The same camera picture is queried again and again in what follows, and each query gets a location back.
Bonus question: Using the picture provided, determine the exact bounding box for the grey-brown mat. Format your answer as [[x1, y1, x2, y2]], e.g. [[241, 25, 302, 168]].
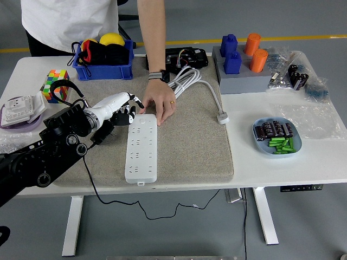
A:
[[48, 54, 235, 187]]

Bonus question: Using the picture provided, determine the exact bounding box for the person's left hand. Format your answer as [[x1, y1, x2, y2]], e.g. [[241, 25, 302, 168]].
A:
[[139, 80, 177, 127]]

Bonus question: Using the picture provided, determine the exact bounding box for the bag of blue resistors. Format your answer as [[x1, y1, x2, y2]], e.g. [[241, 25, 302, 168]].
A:
[[264, 46, 291, 72]]

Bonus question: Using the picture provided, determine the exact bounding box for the orange plastic cylinder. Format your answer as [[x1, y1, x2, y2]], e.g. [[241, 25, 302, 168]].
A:
[[249, 48, 269, 73], [243, 33, 261, 56]]

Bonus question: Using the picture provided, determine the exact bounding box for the bag of silver small parts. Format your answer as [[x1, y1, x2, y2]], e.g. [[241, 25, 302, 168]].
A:
[[267, 69, 295, 90]]

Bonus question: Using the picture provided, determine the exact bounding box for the multicolour puzzle cube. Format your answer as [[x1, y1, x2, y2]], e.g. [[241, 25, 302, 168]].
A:
[[40, 69, 72, 104]]

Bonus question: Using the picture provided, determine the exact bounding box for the light blue plate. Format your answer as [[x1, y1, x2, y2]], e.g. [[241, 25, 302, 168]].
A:
[[252, 116, 303, 158]]

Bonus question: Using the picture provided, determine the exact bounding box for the black plug with cord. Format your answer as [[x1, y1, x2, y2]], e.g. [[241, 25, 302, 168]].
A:
[[82, 119, 222, 220]]

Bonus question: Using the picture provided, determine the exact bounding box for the black table control panel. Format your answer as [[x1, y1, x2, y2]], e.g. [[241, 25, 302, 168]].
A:
[[280, 184, 324, 193]]

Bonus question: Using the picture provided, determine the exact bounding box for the large yellow ball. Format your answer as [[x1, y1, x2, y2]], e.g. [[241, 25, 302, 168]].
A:
[[99, 32, 126, 47]]

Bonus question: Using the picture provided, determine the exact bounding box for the black wristband watch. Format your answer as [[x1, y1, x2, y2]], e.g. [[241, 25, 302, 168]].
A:
[[148, 69, 170, 83]]

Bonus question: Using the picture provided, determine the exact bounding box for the thin black hanging cable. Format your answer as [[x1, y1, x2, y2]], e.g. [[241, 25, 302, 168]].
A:
[[242, 188, 248, 260]]

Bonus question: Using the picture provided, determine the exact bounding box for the white table leg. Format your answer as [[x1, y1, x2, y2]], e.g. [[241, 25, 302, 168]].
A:
[[252, 186, 279, 246], [61, 196, 84, 257]]

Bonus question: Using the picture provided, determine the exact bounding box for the blue plastic bin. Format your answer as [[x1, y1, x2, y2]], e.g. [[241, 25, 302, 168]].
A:
[[73, 40, 136, 81]]

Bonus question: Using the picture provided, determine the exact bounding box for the white power strip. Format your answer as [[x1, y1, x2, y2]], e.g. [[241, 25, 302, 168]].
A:
[[124, 113, 158, 186]]

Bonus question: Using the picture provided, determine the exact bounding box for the small yellow ball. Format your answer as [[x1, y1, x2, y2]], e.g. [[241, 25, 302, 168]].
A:
[[81, 38, 99, 51]]

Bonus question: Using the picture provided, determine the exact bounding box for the bag of metal screws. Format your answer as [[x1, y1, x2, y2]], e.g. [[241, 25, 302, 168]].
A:
[[0, 132, 30, 155]]

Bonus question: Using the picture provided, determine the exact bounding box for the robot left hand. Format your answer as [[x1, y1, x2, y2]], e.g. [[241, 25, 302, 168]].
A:
[[92, 92, 145, 128]]

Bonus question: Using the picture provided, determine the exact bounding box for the bag of black capacitors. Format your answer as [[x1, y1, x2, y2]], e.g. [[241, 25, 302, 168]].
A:
[[286, 51, 312, 92]]

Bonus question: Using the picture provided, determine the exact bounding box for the purple round plate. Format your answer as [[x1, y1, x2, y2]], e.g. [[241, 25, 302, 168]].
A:
[[0, 104, 44, 133]]

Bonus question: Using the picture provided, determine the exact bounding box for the person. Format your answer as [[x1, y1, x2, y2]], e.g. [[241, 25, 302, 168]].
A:
[[20, 0, 120, 57]]

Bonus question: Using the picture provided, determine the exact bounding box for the silver bracket under table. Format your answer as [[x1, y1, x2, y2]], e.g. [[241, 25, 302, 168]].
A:
[[224, 188, 246, 204]]

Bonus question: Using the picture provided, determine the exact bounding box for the bag of dark blue components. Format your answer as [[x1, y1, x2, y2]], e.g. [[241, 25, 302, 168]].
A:
[[305, 77, 331, 103]]

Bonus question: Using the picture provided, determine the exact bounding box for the grey block holder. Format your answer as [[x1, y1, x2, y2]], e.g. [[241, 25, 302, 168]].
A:
[[211, 45, 269, 64], [218, 58, 273, 95]]

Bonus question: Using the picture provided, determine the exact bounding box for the black pouch with red trim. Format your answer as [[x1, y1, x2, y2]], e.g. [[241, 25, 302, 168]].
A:
[[71, 40, 130, 75]]

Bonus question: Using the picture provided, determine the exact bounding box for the white power strip cable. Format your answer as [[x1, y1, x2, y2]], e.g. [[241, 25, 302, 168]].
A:
[[166, 66, 230, 125]]

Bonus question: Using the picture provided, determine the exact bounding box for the blue plastic block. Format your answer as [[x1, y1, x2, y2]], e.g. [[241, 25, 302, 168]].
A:
[[223, 51, 242, 75], [220, 34, 239, 57]]

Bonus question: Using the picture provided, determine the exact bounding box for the empty clear plastic bag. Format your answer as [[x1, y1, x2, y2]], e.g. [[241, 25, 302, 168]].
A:
[[272, 104, 346, 140]]

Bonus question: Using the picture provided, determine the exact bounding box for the black electronic device with wires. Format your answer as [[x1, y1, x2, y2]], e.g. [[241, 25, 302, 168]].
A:
[[145, 47, 209, 73]]

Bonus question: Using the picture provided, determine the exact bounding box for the white wall socket panel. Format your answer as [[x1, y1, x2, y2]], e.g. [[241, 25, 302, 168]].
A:
[[1, 93, 47, 128]]

